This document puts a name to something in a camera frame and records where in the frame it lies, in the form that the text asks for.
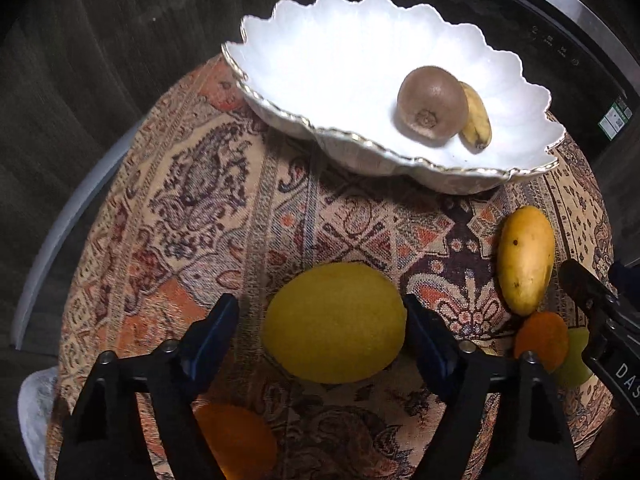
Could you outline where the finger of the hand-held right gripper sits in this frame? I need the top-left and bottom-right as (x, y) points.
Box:
(558, 259), (621, 321)
(607, 259), (640, 307)

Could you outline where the patterned woven cloth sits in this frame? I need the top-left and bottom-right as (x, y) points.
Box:
(45, 55), (616, 480)

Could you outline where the green white sticker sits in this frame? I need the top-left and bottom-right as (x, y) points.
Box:
(598, 96), (633, 138)

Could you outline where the yellow mango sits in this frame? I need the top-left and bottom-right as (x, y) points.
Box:
(496, 206), (556, 317)

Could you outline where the orange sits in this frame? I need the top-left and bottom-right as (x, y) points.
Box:
(192, 402), (277, 480)
(513, 311), (570, 373)

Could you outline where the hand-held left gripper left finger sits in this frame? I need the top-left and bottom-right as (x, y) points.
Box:
(54, 292), (241, 480)

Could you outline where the black oven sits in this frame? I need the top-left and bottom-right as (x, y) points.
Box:
(345, 0), (640, 156)

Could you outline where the large yellow lemon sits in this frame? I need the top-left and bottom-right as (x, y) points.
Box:
(263, 262), (407, 385)

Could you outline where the white scalloped bowl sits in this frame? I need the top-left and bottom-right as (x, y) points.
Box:
(221, 0), (567, 195)

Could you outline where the white cloth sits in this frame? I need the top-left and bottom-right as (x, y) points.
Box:
(17, 366), (62, 480)

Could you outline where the grey cabinet baseboard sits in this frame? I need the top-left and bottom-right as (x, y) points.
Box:
(10, 115), (147, 347)

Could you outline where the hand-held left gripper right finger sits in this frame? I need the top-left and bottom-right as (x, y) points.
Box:
(402, 292), (581, 480)

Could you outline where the small yellow banana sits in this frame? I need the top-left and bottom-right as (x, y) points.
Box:
(459, 82), (493, 151)

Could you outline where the green round fruit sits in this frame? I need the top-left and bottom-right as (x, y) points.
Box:
(552, 329), (595, 386)

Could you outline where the brown kiwi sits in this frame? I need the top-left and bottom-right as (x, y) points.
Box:
(397, 65), (469, 141)

